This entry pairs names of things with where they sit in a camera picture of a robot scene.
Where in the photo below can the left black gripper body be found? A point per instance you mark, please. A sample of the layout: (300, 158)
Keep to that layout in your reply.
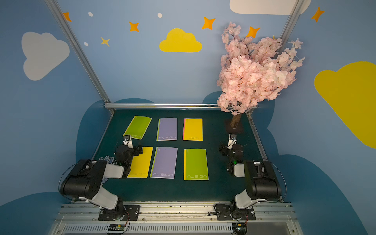
(129, 150)

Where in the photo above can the controller board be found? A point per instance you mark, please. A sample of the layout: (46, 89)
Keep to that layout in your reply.
(239, 229)
(116, 229)

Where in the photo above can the aluminium rail frame front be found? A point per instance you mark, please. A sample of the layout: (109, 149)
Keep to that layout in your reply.
(177, 218)

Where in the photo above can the white lined notebook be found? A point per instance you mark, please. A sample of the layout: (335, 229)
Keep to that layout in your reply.
(167, 129)

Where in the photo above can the right controller board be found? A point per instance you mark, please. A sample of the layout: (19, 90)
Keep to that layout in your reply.
(239, 229)

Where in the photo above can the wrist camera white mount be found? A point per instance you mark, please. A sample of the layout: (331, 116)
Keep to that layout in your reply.
(127, 141)
(232, 140)

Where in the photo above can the left controller board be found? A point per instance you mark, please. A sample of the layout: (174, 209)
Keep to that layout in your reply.
(116, 229)

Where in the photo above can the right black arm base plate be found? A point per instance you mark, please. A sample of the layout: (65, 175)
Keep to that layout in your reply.
(230, 212)

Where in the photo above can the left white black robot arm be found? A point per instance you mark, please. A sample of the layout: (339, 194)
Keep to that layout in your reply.
(84, 182)

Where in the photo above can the green cover notebook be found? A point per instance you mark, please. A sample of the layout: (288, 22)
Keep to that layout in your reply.
(138, 127)

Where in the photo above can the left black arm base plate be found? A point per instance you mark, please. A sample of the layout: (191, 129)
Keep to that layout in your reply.
(132, 212)

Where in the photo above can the pink cherry blossom tree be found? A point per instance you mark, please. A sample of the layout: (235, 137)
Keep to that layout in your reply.
(254, 72)

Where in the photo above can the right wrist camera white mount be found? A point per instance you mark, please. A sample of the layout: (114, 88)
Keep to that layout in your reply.
(232, 140)

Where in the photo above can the white blue dotted work glove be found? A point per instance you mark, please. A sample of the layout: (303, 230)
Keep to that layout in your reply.
(109, 160)

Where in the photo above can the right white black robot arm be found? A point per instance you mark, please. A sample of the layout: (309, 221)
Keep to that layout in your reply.
(261, 183)

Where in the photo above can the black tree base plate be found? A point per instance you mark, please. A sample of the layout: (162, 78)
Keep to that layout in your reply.
(232, 127)

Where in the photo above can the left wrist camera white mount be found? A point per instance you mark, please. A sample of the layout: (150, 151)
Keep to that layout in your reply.
(127, 141)

